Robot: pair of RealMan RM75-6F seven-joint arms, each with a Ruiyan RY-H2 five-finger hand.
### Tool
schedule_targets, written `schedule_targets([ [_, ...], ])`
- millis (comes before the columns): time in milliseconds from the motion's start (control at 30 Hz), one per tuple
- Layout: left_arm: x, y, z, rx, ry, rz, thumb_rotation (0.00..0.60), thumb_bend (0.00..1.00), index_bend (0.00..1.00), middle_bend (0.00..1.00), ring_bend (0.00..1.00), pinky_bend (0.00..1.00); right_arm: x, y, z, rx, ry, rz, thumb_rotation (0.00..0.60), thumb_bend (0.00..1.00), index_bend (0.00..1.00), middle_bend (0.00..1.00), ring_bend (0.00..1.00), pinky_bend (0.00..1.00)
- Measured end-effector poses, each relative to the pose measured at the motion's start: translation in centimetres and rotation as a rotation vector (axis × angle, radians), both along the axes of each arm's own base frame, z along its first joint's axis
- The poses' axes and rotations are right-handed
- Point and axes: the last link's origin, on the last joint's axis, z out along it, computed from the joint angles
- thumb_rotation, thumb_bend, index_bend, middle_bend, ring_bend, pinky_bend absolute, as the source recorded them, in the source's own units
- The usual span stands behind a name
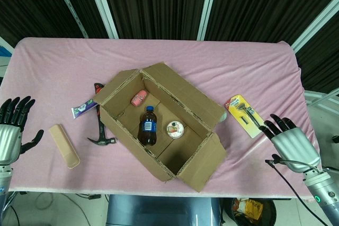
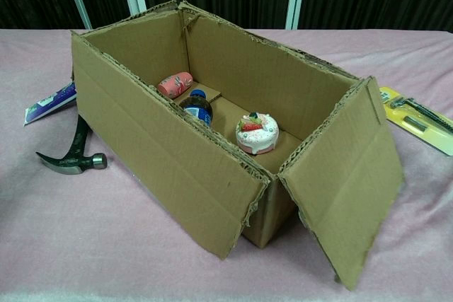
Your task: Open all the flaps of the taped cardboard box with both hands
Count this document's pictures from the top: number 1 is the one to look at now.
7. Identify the pink wrapped packet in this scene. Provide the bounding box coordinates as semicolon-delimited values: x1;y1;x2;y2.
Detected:
130;90;148;107

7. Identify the yellow snack wrapper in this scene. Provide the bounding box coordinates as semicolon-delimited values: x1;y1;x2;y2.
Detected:
233;198;264;220

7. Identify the purple white toothpaste tube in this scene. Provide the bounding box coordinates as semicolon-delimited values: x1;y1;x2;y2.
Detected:
71;98;99;120

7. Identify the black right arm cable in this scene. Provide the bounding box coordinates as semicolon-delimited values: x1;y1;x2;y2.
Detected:
265;159;329;226

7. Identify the black floor cable with plug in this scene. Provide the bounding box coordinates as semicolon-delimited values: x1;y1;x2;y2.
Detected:
34;193;103;211

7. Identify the beige flat oblong case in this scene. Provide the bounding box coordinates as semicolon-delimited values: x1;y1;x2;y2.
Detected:
48;123;81;170

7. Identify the round white fruit-print tin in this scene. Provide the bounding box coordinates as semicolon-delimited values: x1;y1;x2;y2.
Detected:
166;121;184;139

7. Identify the white frame post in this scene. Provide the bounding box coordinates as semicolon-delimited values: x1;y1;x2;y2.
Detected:
197;0;220;41
290;0;339;52
84;0;119;39

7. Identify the pink table cloth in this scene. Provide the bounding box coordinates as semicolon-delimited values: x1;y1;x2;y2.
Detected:
0;37;318;200

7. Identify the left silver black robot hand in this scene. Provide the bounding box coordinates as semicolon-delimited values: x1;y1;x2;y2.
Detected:
0;95;44;165

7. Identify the yellow razor blister pack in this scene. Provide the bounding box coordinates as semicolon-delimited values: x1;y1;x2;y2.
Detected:
224;94;268;139

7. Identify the dark soda bottle blue label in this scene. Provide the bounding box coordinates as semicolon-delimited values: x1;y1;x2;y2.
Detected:
137;106;157;146

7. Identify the thin grey frame rail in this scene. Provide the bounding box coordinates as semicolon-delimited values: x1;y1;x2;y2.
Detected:
49;0;88;39

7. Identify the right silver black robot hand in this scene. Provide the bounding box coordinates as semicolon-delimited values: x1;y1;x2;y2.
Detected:
258;114;323;173

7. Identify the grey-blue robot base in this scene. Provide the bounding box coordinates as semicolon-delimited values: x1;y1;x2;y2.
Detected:
105;194;222;226

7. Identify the white low frame rail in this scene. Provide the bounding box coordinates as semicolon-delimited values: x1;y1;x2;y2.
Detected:
304;89;339;106

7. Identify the black trash bin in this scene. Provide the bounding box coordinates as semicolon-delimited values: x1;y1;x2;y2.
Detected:
222;197;278;226

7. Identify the red black claw hammer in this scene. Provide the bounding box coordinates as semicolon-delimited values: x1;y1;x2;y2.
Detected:
87;82;117;149

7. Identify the brown cardboard shipping box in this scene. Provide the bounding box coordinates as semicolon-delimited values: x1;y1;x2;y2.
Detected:
92;61;228;193

